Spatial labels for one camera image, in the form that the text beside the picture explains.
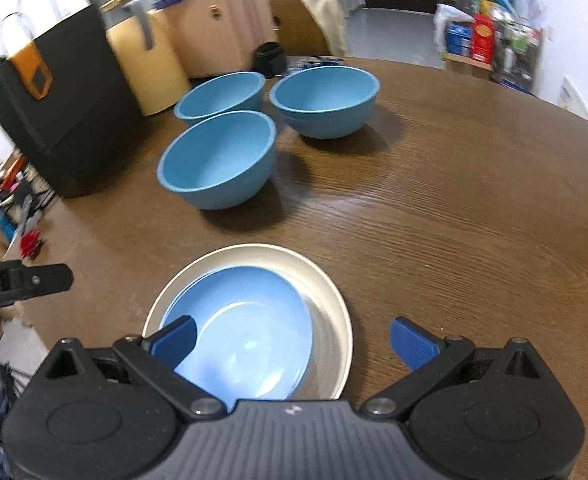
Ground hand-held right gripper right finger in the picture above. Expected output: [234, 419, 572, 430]
[362, 317, 546, 420]

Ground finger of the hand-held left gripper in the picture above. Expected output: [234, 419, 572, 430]
[5, 263, 74, 298]

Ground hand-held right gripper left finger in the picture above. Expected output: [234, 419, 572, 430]
[38, 316, 227, 420]

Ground cream plate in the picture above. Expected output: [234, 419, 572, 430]
[141, 244, 354, 404]

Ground small blue bowl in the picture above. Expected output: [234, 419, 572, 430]
[174, 71, 267, 126]
[157, 110, 278, 211]

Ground large blue bowl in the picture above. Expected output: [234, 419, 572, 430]
[269, 66, 381, 140]

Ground red artificial rose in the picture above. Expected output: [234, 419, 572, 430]
[19, 229, 46, 262]

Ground black paper bag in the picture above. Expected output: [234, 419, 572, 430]
[0, 0, 146, 200]

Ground black cylindrical cup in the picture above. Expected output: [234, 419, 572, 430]
[252, 42, 289, 79]

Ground blue carton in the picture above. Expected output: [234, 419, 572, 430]
[446, 22, 475, 59]

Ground pink suitcase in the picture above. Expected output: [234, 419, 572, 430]
[164, 0, 276, 81]

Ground tall red gift box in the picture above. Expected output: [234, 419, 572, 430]
[471, 12, 498, 65]

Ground white plastic bag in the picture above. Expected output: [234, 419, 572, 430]
[433, 4, 476, 57]

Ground wooden chair with beige coat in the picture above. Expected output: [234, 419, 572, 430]
[265, 0, 350, 58]

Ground yellow container with grey handle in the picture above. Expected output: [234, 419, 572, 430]
[106, 0, 191, 117]

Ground blue lanyards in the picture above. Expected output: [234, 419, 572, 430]
[289, 56, 349, 69]

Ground wire shelf rack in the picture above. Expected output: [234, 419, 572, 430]
[491, 16, 543, 94]

